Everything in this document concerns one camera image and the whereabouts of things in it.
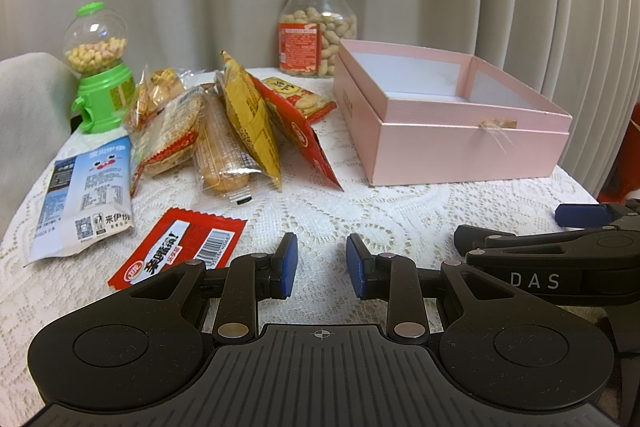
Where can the clear small bread packet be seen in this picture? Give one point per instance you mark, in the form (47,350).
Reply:
(153,92)

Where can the beige sofa armrest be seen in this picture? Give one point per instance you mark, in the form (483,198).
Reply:
(37,92)

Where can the glass peanut jar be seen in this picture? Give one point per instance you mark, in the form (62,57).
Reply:
(310,33)

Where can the long wafer cracker packet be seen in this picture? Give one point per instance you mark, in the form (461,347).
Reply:
(225,167)

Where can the blue white snack bag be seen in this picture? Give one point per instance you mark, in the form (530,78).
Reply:
(88,199)

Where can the pink gift box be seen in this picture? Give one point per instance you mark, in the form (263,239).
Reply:
(420,115)

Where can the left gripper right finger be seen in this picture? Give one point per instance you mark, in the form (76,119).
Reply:
(360,264)

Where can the round rice cracker packet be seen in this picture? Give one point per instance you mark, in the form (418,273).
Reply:
(169,138)

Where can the yellow snack bag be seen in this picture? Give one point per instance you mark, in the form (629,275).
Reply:
(249,116)

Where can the green candy dispenser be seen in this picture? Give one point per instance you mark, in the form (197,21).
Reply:
(94,45)

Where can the flat red snack packet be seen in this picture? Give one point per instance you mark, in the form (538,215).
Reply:
(180,235)

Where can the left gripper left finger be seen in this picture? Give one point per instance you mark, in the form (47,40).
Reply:
(283,267)

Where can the red snack bag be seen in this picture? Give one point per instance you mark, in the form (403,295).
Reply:
(298,130)

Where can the red yellow biscuit packet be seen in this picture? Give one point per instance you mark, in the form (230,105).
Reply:
(311,105)

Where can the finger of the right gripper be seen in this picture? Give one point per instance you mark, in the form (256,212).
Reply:
(583,216)

